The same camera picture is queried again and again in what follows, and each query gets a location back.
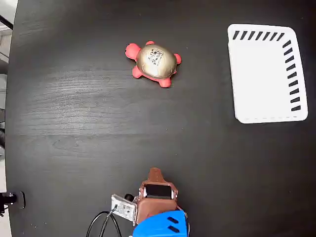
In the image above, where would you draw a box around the red turtle toy gold shell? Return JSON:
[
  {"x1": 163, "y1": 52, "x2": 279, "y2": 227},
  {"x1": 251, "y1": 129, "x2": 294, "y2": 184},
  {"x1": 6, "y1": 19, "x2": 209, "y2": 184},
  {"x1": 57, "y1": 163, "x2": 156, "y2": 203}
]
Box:
[{"x1": 124, "y1": 40, "x2": 182, "y2": 88}]

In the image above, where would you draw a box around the white plastic basket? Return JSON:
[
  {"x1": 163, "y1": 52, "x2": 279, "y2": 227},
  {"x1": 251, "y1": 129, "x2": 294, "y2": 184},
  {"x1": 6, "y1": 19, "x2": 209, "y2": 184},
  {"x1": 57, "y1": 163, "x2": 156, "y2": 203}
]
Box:
[{"x1": 227, "y1": 23, "x2": 309, "y2": 124}]

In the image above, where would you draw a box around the black table clamp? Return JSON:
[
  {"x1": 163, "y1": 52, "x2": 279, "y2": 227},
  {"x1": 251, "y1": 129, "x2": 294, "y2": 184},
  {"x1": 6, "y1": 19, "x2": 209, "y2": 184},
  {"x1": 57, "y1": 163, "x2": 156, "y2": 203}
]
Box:
[{"x1": 0, "y1": 191, "x2": 26, "y2": 218}]

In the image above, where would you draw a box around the black metal bar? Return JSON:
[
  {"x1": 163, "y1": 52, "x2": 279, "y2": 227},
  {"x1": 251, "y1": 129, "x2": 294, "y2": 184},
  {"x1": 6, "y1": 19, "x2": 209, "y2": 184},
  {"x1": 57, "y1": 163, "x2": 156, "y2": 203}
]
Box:
[{"x1": 0, "y1": 14, "x2": 14, "y2": 30}]

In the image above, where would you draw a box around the camera circuit board on gripper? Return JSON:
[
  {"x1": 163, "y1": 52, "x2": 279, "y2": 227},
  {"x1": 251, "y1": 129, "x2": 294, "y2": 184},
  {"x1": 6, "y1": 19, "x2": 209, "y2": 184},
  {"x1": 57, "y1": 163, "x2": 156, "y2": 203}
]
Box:
[{"x1": 110, "y1": 194, "x2": 139, "y2": 223}]

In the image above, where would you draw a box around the black camera cable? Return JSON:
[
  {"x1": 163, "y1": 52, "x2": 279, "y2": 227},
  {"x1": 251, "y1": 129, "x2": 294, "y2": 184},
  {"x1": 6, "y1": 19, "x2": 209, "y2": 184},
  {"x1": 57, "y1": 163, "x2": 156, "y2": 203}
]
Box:
[{"x1": 85, "y1": 209, "x2": 123, "y2": 237}]

